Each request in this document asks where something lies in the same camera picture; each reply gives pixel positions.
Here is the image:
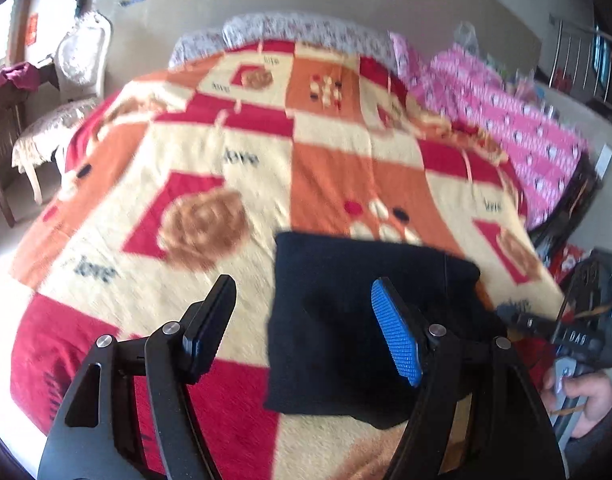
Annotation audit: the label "black pants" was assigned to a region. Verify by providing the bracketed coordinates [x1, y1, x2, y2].
[265, 232, 506, 430]

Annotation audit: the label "right hand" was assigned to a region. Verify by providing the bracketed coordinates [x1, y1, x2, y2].
[562, 372, 612, 439]

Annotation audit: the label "pink penguin print quilt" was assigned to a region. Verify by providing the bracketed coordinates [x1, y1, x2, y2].
[389, 32, 588, 229]

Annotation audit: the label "orange red patterned blanket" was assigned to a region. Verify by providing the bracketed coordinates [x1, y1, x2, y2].
[10, 40, 562, 479]

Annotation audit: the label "metal railing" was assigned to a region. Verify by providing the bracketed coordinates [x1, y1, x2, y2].
[548, 15, 612, 122]

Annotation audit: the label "dark wooden table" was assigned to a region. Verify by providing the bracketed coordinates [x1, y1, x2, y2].
[0, 61, 59, 228]

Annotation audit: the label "maroon cloth on table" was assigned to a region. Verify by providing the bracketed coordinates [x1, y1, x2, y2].
[0, 62, 41, 91]

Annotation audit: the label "white ornate chair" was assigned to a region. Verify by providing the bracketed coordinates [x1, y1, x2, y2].
[12, 11, 112, 204]

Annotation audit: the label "floral pillow near chair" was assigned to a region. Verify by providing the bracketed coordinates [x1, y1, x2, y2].
[168, 28, 227, 68]

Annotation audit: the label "red paper sign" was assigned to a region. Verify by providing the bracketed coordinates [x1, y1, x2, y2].
[25, 13, 39, 47]

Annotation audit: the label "floral pillow long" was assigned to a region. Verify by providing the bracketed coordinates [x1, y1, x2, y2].
[221, 11, 399, 72]

